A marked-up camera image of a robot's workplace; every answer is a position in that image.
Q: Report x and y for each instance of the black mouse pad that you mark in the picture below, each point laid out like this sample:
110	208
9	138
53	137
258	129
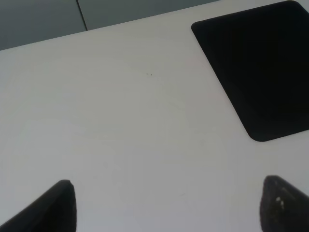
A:
261	58

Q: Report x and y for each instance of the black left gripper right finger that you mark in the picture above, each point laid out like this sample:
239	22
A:
283	207

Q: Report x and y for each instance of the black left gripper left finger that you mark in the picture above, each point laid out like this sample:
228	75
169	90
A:
54	211

